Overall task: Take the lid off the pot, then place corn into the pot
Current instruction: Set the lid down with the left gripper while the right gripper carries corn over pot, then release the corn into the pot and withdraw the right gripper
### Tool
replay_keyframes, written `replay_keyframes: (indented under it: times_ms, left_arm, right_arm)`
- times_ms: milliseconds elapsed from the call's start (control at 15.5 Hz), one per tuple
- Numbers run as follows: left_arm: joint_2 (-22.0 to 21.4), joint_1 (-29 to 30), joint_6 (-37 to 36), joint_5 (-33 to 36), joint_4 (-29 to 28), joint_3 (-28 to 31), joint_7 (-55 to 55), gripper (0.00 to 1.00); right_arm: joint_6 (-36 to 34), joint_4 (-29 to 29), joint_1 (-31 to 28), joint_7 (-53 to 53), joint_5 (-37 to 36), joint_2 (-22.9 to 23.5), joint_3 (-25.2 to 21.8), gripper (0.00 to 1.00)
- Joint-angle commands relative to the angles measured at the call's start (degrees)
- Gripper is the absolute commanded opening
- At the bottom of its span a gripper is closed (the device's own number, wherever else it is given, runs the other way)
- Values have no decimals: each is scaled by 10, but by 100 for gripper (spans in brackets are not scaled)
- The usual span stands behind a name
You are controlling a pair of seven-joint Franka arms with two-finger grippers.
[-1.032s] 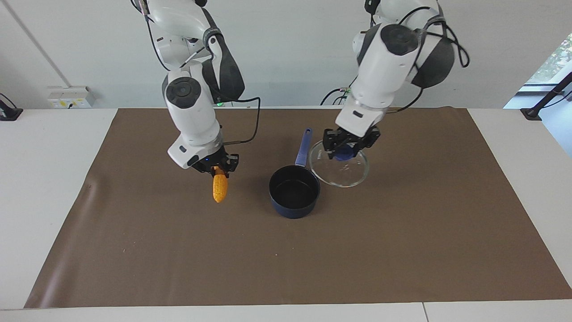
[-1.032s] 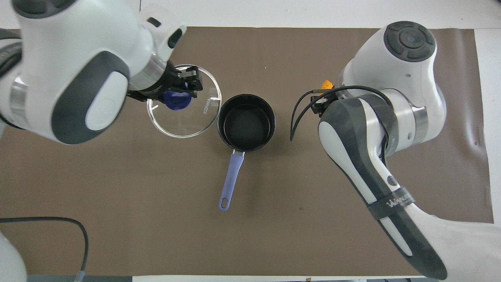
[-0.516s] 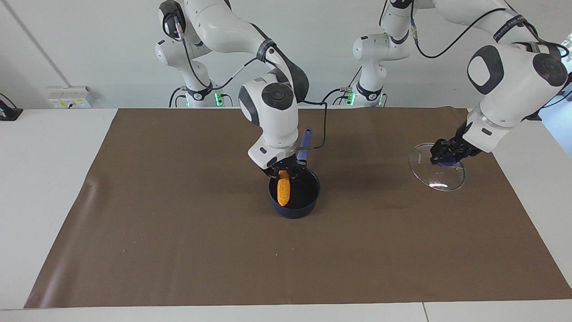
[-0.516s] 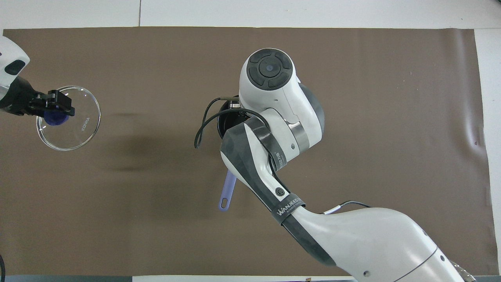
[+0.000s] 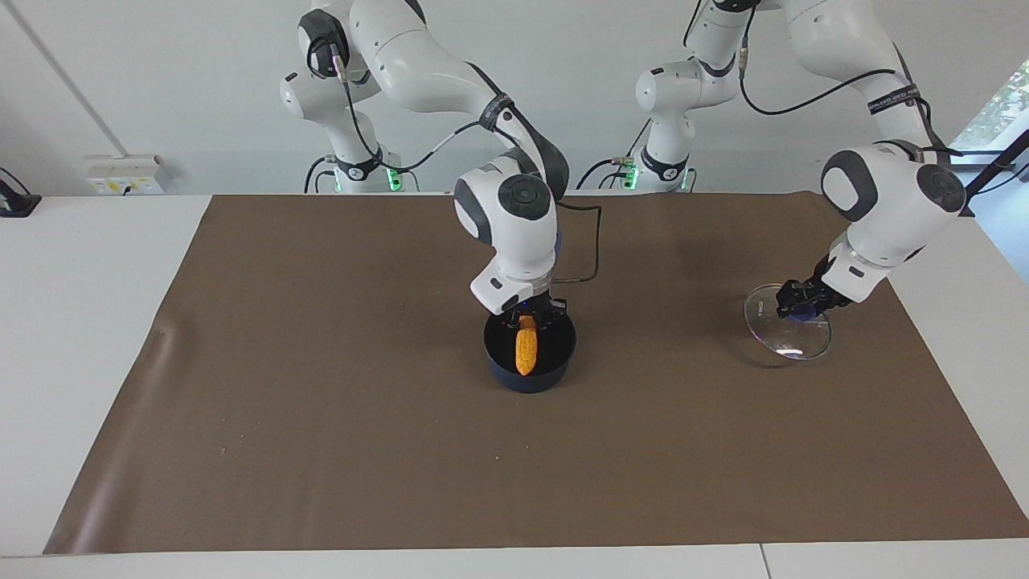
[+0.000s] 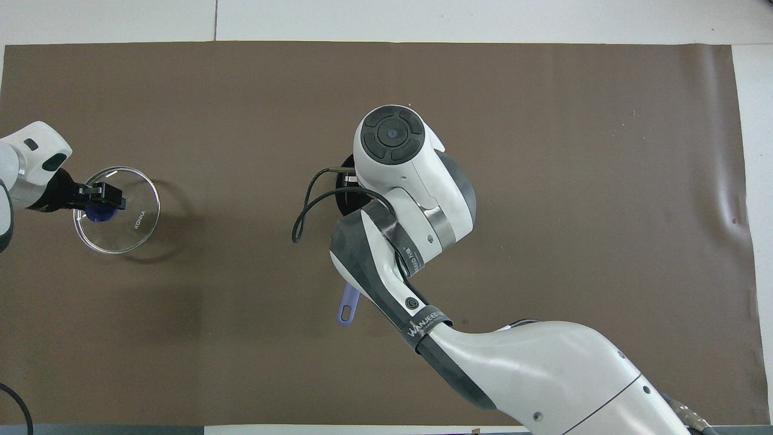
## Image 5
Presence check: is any yellow corn cob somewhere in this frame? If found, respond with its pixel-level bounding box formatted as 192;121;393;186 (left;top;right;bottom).
514;314;539;377

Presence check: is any black left base cable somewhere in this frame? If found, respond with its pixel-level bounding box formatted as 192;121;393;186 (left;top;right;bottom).
575;121;652;191

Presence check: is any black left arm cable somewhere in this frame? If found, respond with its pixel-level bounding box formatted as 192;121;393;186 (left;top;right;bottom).
737;32;963;158

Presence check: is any brown table mat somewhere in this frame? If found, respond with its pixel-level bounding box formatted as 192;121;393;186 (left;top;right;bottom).
43;191;1029;556

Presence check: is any dark blue saucepan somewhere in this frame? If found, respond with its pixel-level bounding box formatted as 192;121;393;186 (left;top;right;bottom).
482;230;578;395

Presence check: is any white wall socket box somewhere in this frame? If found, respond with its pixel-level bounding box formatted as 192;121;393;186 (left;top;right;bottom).
84;154;173;196

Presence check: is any glass lid with blue knob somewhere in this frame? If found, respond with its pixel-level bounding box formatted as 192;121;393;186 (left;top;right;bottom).
743;283;832;361

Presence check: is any window with greenery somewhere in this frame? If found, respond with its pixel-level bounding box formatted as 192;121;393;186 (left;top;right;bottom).
949;60;1029;166

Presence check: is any black base cable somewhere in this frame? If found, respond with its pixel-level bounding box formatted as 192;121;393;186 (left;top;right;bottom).
575;121;652;191
303;155;338;195

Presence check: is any black camera stand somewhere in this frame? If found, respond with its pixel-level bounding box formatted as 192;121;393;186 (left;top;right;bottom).
961;129;1029;219

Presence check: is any black right base cable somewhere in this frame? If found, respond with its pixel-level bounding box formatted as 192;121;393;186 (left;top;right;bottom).
303;155;338;195

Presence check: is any black clamp mount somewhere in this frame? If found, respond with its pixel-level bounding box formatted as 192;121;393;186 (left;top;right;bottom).
0;166;43;219

